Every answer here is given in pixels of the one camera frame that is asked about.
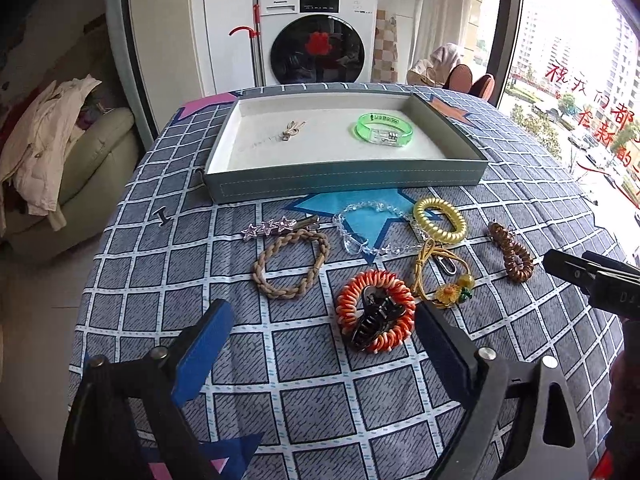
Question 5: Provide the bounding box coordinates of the cream sofa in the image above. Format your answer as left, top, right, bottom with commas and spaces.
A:
0, 105, 141, 261

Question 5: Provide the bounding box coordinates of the silver star hair clip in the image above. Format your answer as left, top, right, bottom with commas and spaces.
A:
241, 215, 321, 241

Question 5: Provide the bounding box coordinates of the grey checked star blanket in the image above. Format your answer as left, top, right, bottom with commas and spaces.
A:
67, 82, 626, 480

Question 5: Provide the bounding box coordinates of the brown spiral hair tie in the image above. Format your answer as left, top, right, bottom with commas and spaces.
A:
488, 222, 535, 283

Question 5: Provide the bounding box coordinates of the green plastic bangle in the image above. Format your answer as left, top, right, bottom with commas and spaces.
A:
348, 111, 416, 150

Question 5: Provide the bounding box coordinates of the gold bow hair clip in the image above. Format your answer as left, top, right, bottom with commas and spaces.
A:
279, 120, 307, 143

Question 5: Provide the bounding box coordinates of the brown chair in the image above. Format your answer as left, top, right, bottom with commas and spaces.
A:
472, 74, 496, 106
444, 64, 476, 93

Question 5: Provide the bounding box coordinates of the beige jacket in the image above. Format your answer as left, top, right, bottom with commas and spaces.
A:
0, 74, 103, 231

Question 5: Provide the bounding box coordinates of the white washing machine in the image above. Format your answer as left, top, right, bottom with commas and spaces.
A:
256, 0, 378, 86

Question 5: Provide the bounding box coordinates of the teal jewelry tray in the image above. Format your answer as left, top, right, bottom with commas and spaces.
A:
202, 91, 490, 205

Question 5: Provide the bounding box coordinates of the yellow cord bead charm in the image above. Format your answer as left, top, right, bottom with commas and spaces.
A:
411, 239, 476, 308

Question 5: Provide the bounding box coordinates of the white curtain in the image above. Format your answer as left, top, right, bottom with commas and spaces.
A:
412, 0, 476, 63

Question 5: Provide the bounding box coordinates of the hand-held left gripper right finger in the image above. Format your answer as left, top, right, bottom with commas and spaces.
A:
415, 301, 588, 480

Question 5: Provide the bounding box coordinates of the red window sticker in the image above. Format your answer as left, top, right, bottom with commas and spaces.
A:
545, 60, 640, 201

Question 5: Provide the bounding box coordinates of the red handled mop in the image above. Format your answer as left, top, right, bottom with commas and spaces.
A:
229, 4, 266, 86

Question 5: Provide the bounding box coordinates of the orange white spiral hair tie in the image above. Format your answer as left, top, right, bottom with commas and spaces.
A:
336, 269, 417, 353

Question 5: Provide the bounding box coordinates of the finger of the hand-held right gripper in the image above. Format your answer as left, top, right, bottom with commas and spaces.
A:
582, 251, 640, 281
544, 249, 608, 293

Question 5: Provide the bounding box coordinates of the black claw hair clip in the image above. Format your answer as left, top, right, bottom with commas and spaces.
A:
348, 285, 407, 351

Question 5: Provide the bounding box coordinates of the beige braided bracelet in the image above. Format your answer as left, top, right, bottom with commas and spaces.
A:
251, 230, 332, 301

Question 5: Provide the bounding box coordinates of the white cloth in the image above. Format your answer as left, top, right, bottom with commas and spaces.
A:
407, 44, 463, 86

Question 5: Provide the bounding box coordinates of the yellow spiral hair tie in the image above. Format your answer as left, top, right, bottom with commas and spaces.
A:
413, 196, 467, 246

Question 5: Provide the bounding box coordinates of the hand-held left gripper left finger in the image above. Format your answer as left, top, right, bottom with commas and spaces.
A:
59, 299, 236, 480

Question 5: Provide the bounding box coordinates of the clear crystal bead bracelet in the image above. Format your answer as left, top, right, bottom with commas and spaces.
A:
332, 200, 431, 257

